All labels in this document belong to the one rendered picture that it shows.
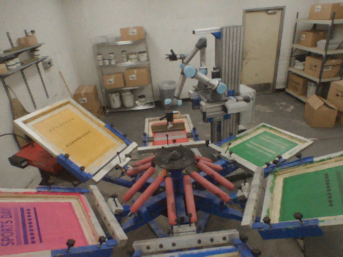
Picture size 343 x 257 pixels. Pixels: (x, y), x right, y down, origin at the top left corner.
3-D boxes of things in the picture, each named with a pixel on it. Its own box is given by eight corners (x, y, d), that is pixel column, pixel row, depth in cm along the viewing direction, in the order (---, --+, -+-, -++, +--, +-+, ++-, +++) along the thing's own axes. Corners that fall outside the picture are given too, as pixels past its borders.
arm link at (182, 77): (182, 60, 265) (169, 100, 283) (184, 62, 255) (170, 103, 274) (192, 63, 268) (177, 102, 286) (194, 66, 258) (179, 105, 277)
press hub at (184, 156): (164, 251, 245) (147, 140, 184) (200, 247, 246) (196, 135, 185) (165, 290, 210) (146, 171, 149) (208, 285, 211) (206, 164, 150)
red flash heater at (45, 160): (15, 162, 237) (10, 152, 232) (52, 140, 273) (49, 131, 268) (55, 175, 211) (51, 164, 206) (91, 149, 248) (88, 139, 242)
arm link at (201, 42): (207, 42, 295) (183, 71, 319) (208, 41, 305) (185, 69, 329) (200, 36, 294) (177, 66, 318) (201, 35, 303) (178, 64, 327)
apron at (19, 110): (42, 144, 364) (16, 78, 316) (46, 144, 364) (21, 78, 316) (25, 164, 317) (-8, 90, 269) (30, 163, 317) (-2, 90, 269)
